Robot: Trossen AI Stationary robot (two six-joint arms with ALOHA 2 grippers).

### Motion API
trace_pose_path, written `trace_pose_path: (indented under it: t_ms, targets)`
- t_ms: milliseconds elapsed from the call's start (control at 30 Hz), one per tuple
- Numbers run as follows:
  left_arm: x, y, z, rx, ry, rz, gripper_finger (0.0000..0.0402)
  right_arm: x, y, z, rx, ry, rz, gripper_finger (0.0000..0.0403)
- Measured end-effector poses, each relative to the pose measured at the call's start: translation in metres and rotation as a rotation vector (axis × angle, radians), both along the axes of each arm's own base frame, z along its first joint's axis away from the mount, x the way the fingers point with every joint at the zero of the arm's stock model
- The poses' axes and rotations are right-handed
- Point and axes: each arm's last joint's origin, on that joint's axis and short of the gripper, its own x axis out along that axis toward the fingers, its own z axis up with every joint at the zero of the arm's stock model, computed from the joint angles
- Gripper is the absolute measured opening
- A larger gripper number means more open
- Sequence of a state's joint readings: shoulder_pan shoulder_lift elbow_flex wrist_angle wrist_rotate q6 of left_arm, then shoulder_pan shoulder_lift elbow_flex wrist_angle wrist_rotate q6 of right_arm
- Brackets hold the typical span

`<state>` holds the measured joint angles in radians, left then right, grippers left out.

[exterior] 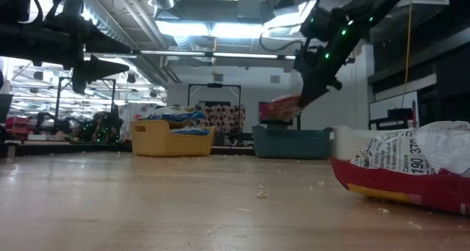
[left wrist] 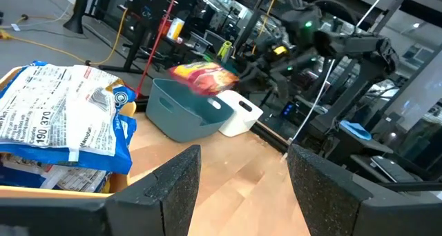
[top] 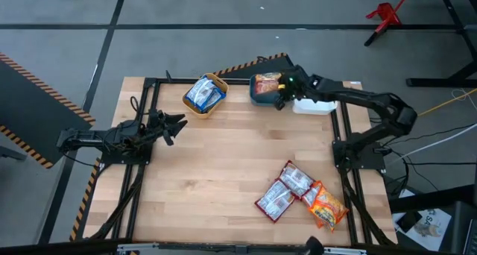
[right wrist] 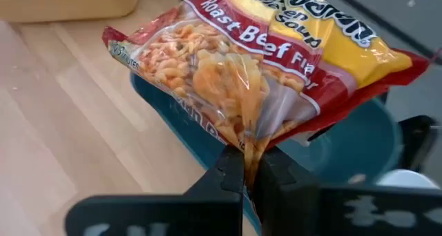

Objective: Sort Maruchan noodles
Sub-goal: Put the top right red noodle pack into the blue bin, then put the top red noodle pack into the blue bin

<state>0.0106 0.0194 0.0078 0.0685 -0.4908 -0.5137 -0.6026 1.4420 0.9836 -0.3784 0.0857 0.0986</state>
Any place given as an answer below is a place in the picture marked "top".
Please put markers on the large black hazard-striped mat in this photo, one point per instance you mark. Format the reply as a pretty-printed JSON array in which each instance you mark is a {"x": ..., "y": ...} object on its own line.
[{"x": 30, "y": 109}]

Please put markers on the white printed paper sheet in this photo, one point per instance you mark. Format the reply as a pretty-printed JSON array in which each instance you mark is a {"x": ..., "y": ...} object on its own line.
[{"x": 436, "y": 221}]

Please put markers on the red noodle pack picture side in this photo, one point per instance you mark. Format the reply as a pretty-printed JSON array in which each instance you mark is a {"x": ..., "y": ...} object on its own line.
[{"x": 266, "y": 83}]

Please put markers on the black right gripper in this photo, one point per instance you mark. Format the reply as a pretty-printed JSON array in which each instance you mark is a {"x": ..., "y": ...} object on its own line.
[{"x": 298, "y": 85}]

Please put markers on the orange noodle pack picture side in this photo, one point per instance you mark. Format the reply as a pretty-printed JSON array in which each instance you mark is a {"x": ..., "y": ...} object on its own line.
[{"x": 328, "y": 208}]

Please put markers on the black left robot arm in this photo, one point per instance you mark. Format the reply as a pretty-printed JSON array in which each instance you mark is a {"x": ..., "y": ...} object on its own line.
[{"x": 85, "y": 140}]

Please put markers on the black equipment case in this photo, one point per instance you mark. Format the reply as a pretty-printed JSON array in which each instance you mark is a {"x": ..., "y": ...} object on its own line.
[{"x": 458, "y": 229}]

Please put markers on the red-edged noodle pack label side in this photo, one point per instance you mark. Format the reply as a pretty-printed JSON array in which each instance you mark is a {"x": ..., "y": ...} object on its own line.
[
  {"x": 296, "y": 178},
  {"x": 275, "y": 200}
]

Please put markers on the black desk beam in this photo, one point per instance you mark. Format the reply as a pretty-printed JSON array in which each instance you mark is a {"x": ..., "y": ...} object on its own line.
[{"x": 428, "y": 199}]

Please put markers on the striped hazard tape strip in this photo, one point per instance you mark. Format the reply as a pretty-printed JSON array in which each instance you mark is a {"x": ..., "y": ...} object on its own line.
[{"x": 83, "y": 206}]

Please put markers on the black metal table frame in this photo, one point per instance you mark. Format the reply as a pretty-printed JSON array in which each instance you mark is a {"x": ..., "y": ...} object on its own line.
[{"x": 179, "y": 81}]

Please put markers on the black desk leg frame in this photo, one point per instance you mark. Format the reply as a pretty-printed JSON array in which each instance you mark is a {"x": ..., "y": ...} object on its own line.
[{"x": 439, "y": 82}]

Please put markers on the red floor stand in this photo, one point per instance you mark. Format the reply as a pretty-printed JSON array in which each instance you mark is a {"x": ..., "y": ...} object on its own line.
[{"x": 385, "y": 14}]

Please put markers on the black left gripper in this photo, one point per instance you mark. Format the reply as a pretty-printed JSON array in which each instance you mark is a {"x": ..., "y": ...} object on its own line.
[{"x": 158, "y": 124}]

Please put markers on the grey metal leg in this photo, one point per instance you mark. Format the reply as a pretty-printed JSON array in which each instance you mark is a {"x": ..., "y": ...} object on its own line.
[{"x": 11, "y": 153}]

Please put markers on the black hazard-striped floor mat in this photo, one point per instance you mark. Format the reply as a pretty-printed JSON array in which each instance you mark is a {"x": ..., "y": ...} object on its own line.
[{"x": 274, "y": 68}]

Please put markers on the yellow plastic bin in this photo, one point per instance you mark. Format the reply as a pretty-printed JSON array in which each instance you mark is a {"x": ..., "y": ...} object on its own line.
[{"x": 194, "y": 107}]

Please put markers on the white plastic bin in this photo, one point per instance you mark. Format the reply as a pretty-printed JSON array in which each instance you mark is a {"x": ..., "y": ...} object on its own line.
[{"x": 313, "y": 106}]

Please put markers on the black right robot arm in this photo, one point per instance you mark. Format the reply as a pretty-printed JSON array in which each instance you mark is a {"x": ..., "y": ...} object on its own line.
[{"x": 372, "y": 98}]

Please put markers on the teal plastic bin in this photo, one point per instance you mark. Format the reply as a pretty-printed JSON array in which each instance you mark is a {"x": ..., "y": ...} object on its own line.
[{"x": 261, "y": 99}]

